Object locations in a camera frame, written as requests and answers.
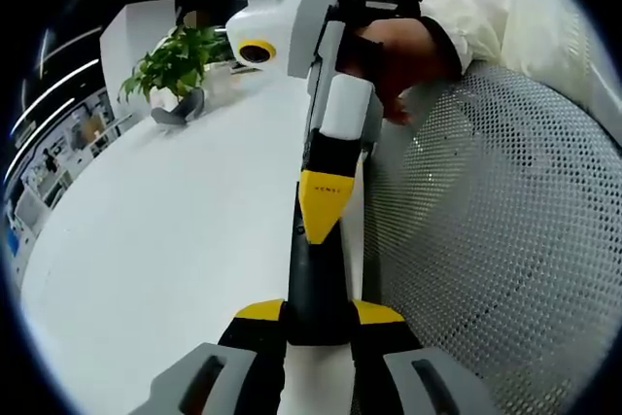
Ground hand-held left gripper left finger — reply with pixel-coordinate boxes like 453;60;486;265
129;297;289;415

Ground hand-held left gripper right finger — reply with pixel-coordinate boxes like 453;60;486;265
349;298;495;415

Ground person's right hand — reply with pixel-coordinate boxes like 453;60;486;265
339;17;464;126

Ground green potted plant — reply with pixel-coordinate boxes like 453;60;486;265
117;24;235;111

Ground white perforated mesh basket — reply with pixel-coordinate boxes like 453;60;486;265
362;62;622;415

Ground white display shelves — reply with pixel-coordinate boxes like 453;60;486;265
3;87;119;260

